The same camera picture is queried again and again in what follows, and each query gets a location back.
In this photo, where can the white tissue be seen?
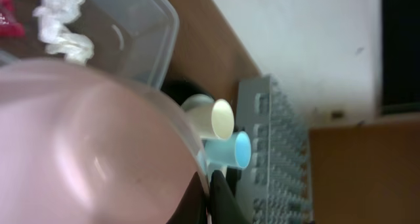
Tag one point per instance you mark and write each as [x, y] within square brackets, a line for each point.
[53, 16]

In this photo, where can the clear plastic bin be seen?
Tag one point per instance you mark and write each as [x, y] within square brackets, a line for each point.
[132, 38]

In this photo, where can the pink bowl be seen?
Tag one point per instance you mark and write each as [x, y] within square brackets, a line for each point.
[81, 146]

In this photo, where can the red snack wrapper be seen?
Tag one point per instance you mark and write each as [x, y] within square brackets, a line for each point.
[10, 27]

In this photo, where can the light blue cup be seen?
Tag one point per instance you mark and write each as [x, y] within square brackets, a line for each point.
[234, 152]

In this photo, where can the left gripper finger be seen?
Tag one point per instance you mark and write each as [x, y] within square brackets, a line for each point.
[223, 206]

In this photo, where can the round black serving tray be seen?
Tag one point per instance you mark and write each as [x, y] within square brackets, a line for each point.
[180, 89]

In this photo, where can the grey dishwasher rack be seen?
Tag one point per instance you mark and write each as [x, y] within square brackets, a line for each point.
[276, 186]

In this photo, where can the cream paper cup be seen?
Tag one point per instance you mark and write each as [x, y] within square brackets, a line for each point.
[213, 121]

